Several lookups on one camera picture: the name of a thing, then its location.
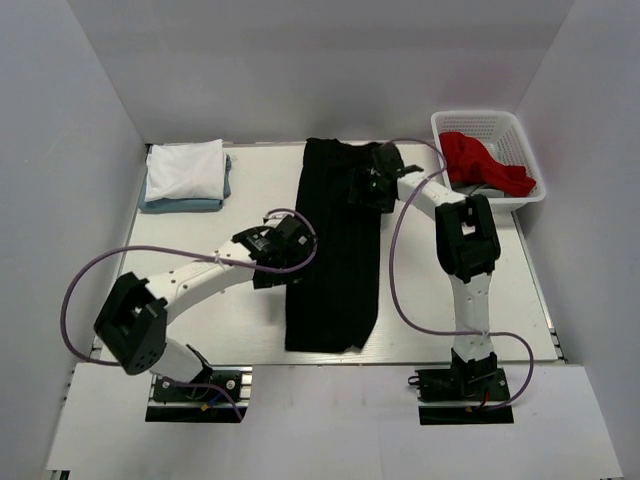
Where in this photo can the red t shirt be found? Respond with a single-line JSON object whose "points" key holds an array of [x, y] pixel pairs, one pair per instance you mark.
{"points": [[469, 162]]}

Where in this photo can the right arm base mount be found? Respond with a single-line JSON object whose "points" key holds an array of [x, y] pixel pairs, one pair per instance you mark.
{"points": [[442, 402]]}

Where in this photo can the black t shirt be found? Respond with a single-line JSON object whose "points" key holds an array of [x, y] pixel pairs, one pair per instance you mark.
{"points": [[335, 307]]}

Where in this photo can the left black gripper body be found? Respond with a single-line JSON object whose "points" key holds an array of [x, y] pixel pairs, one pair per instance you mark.
{"points": [[275, 279]]}

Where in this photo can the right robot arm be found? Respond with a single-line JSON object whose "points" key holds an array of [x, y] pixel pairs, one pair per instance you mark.
{"points": [[467, 248]]}

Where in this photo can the grey t shirt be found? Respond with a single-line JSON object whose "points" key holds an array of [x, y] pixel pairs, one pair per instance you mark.
{"points": [[485, 189]]}

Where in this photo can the folded white t shirt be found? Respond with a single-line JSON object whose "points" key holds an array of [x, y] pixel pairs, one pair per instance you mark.
{"points": [[186, 171]]}

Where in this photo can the folded light blue t shirt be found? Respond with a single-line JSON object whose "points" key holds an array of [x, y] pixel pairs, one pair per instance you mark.
{"points": [[189, 205]]}

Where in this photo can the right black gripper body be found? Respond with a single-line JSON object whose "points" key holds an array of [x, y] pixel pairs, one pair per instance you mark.
{"points": [[374, 195]]}

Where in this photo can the white plastic basket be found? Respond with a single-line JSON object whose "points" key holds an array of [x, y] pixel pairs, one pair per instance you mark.
{"points": [[501, 134]]}

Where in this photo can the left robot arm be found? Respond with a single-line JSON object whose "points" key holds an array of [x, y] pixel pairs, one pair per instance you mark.
{"points": [[135, 317]]}

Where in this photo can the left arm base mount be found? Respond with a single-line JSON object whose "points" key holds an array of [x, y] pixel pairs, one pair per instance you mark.
{"points": [[223, 398]]}

